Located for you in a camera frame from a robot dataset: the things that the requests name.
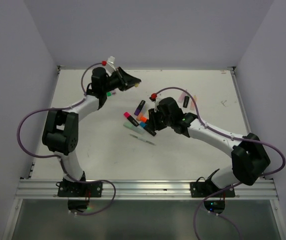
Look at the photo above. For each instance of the blue cap black highlighter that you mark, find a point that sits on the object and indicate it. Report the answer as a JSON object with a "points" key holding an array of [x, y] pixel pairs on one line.
{"points": [[147, 129]]}

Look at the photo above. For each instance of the pastel peach highlighter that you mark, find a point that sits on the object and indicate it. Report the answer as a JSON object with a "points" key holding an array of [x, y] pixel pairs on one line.
{"points": [[193, 100]]}

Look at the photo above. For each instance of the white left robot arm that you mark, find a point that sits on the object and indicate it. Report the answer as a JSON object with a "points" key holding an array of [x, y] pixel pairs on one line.
{"points": [[61, 131]]}

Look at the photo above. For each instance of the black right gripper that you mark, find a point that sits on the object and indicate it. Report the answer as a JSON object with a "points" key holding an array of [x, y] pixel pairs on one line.
{"points": [[152, 119]]}

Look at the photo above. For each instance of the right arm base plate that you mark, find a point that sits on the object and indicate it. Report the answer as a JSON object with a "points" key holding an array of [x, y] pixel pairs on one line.
{"points": [[202, 188]]}

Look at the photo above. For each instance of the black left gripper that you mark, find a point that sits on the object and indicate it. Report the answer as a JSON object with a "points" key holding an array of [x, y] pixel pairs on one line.
{"points": [[126, 80]]}

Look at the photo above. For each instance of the pastel green highlighter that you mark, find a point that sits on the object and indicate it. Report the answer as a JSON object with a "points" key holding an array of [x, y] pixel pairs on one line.
{"points": [[133, 128]]}

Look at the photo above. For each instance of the green cap black highlighter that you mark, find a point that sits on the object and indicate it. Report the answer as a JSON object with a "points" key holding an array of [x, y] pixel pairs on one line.
{"points": [[186, 101]]}

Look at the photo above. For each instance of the pink cap black highlighter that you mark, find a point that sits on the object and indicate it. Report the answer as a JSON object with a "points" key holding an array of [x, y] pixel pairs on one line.
{"points": [[131, 119]]}

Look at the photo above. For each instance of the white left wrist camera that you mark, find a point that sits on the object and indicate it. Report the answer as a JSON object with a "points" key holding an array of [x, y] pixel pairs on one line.
{"points": [[110, 67]]}

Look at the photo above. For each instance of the pastel orange highlighter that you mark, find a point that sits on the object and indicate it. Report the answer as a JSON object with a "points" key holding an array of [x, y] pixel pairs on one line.
{"points": [[139, 116]]}

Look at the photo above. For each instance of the thin grey pen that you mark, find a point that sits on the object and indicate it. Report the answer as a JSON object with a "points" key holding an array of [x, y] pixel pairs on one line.
{"points": [[142, 139]]}

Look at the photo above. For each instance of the purple cap black highlighter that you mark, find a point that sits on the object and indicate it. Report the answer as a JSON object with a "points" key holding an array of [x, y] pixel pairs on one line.
{"points": [[139, 107]]}

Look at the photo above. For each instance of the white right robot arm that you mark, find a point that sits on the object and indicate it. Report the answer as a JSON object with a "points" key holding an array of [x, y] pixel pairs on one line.
{"points": [[249, 159]]}

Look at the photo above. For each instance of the aluminium front rail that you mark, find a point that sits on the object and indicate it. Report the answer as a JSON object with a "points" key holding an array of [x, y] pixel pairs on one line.
{"points": [[46, 189]]}

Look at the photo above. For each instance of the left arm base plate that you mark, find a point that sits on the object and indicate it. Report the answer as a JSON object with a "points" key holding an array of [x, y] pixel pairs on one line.
{"points": [[68, 189]]}

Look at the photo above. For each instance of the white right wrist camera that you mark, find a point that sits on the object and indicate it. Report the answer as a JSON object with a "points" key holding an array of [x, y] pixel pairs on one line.
{"points": [[156, 103]]}

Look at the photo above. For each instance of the orange cap black highlighter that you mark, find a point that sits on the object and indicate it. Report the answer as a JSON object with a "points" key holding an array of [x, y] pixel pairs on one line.
{"points": [[144, 120]]}

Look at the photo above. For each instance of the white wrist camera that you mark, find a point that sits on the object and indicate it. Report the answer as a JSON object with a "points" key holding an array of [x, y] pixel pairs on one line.
{"points": [[110, 67], [156, 103]]}

